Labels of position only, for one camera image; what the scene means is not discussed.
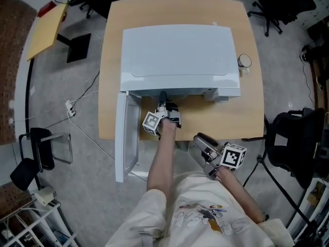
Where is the beige box device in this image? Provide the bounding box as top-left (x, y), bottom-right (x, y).
top-left (34, 185), bottom-right (57, 207)

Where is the white side shelf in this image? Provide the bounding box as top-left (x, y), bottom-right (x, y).
top-left (300, 179), bottom-right (329, 228)

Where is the white microwave oven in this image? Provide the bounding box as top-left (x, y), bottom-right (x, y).
top-left (115, 24), bottom-right (242, 183)

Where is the white power cable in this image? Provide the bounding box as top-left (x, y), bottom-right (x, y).
top-left (68, 113), bottom-right (149, 182)

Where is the person's right forearm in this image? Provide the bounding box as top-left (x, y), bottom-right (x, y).
top-left (217, 167), bottom-right (267, 223)

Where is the black floor cable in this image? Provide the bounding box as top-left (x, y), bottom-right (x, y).
top-left (300, 44), bottom-right (317, 108)

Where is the black chrome cantilever chair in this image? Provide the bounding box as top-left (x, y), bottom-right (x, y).
top-left (9, 127), bottom-right (74, 191)

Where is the white power strip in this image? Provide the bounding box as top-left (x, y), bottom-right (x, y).
top-left (65, 99), bottom-right (77, 117)

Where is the thin white cable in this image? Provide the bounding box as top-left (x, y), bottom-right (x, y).
top-left (10, 98), bottom-right (69, 125)

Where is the black stand with cables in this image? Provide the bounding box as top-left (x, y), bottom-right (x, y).
top-left (243, 155), bottom-right (329, 247)

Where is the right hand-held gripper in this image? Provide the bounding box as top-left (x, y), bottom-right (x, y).
top-left (193, 132), bottom-right (247, 181)

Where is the white mug dark rim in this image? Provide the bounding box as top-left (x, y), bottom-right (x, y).
top-left (236, 54), bottom-right (252, 74)

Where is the person's left forearm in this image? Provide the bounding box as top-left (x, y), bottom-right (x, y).
top-left (147, 119), bottom-right (178, 203)

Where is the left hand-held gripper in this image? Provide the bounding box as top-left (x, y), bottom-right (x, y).
top-left (142, 90), bottom-right (182, 136)

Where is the yellow-top side table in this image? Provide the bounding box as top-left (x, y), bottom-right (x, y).
top-left (26, 1), bottom-right (92, 63)

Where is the white wire shelf rack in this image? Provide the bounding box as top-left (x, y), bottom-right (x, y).
top-left (0, 202), bottom-right (80, 247)

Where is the black power cable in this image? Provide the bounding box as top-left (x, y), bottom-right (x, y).
top-left (71, 70), bottom-right (100, 109)

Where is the person's cream printed t-shirt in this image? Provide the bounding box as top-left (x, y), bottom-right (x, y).
top-left (105, 171), bottom-right (294, 247)

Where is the red box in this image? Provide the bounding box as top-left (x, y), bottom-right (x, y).
top-left (38, 1), bottom-right (56, 17)

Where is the white locker cabinet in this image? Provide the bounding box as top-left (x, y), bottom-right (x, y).
top-left (305, 0), bottom-right (329, 30)

